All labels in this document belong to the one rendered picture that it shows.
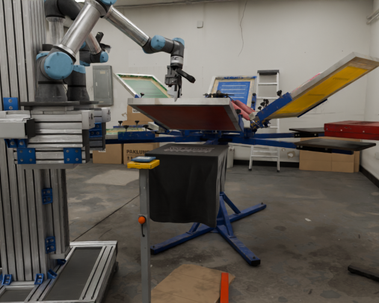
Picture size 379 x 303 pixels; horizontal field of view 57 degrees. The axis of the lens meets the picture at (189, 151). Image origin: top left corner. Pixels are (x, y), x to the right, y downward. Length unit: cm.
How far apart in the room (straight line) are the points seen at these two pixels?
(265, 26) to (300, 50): 76
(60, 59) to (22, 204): 88
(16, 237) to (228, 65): 519
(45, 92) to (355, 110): 563
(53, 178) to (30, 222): 27
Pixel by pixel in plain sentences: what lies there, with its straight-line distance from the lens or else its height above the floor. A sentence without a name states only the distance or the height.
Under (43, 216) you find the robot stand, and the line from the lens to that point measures 216.
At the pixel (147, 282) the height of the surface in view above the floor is 29.
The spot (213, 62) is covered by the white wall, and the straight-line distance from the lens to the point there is 669.
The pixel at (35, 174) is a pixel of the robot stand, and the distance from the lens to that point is 210.
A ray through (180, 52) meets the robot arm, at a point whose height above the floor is 153.
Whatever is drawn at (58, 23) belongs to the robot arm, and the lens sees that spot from 246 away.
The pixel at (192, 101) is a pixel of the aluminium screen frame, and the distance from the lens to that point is 191.
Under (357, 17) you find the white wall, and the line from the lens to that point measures 680.
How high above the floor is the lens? 128
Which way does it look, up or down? 9 degrees down
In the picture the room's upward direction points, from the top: straight up
